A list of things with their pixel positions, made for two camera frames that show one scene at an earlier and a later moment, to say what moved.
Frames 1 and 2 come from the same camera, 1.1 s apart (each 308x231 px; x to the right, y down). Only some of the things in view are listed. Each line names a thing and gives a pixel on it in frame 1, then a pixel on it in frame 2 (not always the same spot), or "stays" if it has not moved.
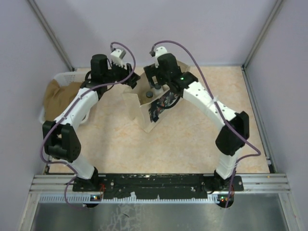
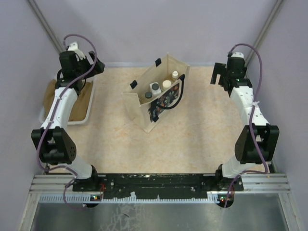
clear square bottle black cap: [149, 95] stays
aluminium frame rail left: [51, 34] stays
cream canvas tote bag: [150, 106] stays
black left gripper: [124, 72] -> [98, 68]
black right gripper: [150, 79] -> [219, 69]
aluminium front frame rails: [252, 183] stays
